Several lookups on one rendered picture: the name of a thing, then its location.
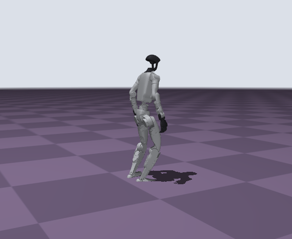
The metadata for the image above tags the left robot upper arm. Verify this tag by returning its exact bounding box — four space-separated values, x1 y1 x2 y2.
129 75 140 98

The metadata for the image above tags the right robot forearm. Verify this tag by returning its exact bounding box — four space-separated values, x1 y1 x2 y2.
154 93 165 118

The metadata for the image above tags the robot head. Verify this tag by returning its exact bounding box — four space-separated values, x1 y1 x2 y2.
144 55 160 73

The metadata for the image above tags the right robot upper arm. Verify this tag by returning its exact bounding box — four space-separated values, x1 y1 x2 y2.
150 74 160 101

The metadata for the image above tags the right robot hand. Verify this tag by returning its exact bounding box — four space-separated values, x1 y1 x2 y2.
158 114 168 133

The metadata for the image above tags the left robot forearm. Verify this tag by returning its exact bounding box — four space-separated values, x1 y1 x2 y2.
130 96 138 113

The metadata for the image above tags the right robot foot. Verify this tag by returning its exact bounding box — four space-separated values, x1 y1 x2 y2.
136 178 156 182

